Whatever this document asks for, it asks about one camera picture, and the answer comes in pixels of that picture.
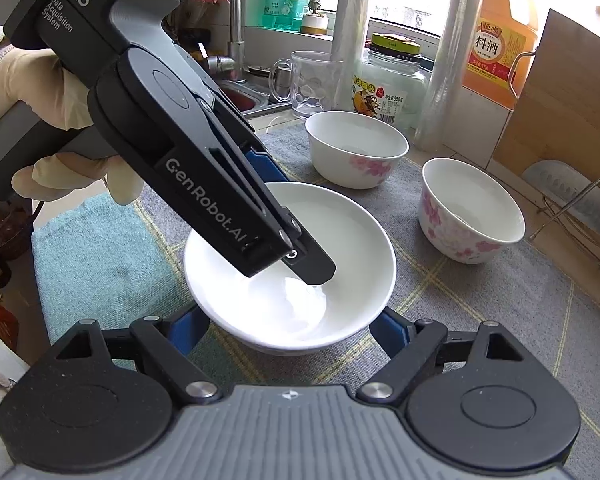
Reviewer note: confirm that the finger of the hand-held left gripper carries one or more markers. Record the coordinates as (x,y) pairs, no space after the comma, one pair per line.
(310,262)
(265,165)

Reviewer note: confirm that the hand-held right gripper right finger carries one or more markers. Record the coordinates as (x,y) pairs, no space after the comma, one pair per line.
(390,335)

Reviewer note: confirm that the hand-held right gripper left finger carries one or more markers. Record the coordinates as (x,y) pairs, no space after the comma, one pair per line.
(182,335)

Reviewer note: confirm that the shallow white pink-flower bowl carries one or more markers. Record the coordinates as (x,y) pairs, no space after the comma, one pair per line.
(350,260)

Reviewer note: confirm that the red basin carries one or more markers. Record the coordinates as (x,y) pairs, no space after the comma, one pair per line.
(237,100)

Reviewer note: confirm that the large white pink-flower bowl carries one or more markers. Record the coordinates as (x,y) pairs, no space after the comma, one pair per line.
(355,160)

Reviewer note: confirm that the deep white pink-flower bowl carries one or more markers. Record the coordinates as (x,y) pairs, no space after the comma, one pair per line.
(455,230)

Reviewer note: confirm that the person's left hand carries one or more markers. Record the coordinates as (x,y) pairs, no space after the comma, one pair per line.
(50,85)

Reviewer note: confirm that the grey checked mat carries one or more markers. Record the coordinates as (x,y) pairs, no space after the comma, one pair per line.
(430,300)

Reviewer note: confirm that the stainless steel sink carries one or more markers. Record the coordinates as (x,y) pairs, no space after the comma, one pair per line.
(265,97)

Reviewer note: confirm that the clear glass mug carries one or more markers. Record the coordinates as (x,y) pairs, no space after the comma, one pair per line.
(310,90)

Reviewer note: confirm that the teal towel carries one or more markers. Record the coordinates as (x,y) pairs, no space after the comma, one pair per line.
(105,260)

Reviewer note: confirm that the metal faucet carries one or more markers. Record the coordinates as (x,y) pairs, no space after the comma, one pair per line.
(235,20)

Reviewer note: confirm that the green-lid glass jar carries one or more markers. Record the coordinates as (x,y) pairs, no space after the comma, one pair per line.
(390,100)

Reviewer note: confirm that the small potted plant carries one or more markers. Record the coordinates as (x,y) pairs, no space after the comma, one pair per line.
(314,22)

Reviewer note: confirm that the roll of plastic bags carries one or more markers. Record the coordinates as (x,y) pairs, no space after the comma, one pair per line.
(350,20)

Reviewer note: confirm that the pile of colourful packets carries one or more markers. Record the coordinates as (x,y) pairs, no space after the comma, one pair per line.
(0,310)

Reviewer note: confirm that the cling film roll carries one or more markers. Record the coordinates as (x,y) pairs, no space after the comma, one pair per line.
(455,60)

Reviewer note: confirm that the orange cooking wine bottle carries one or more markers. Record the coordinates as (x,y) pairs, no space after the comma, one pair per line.
(505,45)

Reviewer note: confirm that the wooden cutting board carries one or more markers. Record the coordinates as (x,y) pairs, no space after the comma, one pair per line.
(570,85)

